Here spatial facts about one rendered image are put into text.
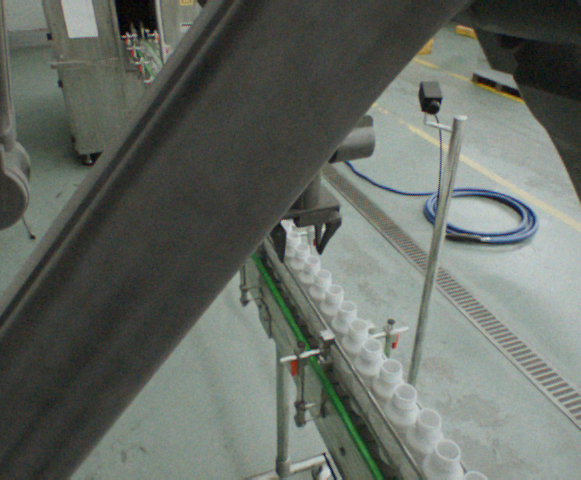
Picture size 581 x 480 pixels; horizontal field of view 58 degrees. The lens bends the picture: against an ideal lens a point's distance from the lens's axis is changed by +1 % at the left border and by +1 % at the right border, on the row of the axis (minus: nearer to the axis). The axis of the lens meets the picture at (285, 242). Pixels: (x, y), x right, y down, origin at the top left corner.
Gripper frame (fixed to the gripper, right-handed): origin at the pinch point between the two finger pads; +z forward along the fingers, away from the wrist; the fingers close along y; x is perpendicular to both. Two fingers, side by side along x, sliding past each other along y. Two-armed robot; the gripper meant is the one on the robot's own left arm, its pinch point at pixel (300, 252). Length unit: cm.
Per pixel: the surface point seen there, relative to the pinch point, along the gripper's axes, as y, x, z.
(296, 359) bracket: -3.1, -9.1, 32.5
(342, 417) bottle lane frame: -9.0, 1.1, 40.7
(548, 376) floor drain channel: -150, -59, 142
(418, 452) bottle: -12.6, 19.9, 28.5
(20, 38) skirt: 129, -936, 131
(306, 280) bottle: -12.6, -27.5, 27.9
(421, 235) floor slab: -165, -190, 143
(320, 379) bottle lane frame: -8.9, -9.8, 41.1
